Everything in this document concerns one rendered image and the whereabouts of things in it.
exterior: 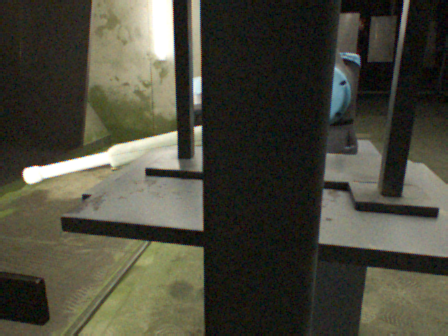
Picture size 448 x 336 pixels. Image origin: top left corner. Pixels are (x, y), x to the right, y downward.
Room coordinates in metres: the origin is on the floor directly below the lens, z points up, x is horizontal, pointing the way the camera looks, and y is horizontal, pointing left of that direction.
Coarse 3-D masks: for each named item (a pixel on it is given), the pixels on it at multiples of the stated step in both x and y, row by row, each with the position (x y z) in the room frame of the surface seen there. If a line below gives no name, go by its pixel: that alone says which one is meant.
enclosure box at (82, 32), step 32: (0, 0) 1.63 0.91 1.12; (32, 0) 1.74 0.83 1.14; (64, 0) 1.71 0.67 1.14; (0, 32) 1.64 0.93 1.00; (32, 32) 1.74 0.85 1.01; (64, 32) 1.72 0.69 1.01; (0, 64) 1.64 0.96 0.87; (32, 64) 1.75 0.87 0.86; (64, 64) 1.72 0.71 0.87; (0, 96) 1.65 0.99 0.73; (32, 96) 1.75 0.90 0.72; (64, 96) 1.72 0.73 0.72; (0, 128) 1.65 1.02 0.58; (32, 128) 1.76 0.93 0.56; (64, 128) 1.73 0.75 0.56; (0, 160) 1.41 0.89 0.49; (32, 160) 1.47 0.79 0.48
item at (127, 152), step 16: (128, 144) 0.68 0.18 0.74; (144, 144) 0.67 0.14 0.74; (160, 144) 0.67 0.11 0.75; (176, 144) 0.67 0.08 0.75; (80, 160) 0.68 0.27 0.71; (96, 160) 0.68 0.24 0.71; (112, 160) 0.67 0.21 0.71; (128, 160) 0.67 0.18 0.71; (32, 176) 0.67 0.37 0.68; (48, 176) 0.68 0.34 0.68
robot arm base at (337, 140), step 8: (344, 120) 0.96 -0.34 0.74; (352, 120) 0.99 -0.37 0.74; (336, 128) 0.96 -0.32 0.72; (344, 128) 0.96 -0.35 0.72; (352, 128) 0.99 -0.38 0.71; (328, 136) 0.95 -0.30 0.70; (336, 136) 0.95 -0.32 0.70; (344, 136) 0.96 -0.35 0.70; (352, 136) 0.97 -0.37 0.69; (328, 144) 0.94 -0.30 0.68; (336, 144) 0.94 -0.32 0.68; (344, 144) 0.95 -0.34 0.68; (352, 144) 0.97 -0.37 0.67; (328, 152) 0.94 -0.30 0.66; (336, 152) 0.94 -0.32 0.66; (344, 152) 0.94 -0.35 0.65; (352, 152) 0.96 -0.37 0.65
